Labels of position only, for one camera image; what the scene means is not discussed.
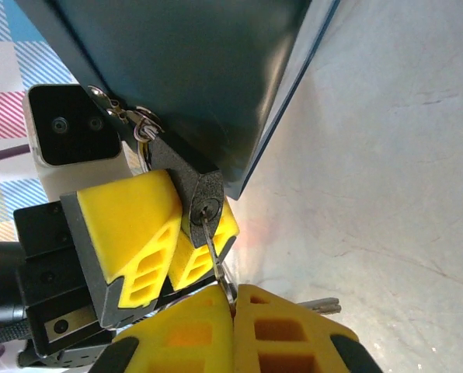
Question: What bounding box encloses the silver box latch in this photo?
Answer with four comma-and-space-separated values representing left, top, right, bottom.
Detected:
86, 85, 163, 137

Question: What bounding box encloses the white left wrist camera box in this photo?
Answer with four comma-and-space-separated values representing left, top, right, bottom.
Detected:
21, 83, 134, 203

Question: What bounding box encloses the dark grey padlock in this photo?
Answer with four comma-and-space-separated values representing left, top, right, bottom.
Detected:
136, 110, 225, 250

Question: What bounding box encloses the small silver key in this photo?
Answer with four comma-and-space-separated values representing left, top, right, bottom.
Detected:
293, 297, 342, 315
198, 205, 228, 277

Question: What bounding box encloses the black velcro strap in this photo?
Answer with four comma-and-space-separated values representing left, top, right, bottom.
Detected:
0, 316, 35, 347

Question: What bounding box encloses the blue starry night tin box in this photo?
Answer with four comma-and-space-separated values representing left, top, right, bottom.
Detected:
13, 0, 342, 202

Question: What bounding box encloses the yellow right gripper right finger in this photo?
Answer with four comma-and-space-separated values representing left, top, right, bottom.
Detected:
234, 284, 385, 373

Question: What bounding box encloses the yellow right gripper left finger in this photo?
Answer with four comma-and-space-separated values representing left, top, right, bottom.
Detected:
93, 284, 237, 373

